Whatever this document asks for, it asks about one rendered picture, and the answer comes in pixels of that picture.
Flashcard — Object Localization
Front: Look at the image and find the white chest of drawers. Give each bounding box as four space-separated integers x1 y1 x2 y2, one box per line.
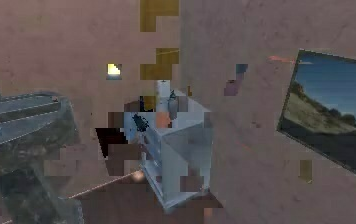
124 96 214 210

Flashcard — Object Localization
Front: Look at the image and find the dark spiky small object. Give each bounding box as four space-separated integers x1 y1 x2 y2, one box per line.
131 113 150 133

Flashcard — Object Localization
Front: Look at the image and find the framed landscape picture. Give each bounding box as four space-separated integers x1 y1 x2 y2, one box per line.
276 49 356 183

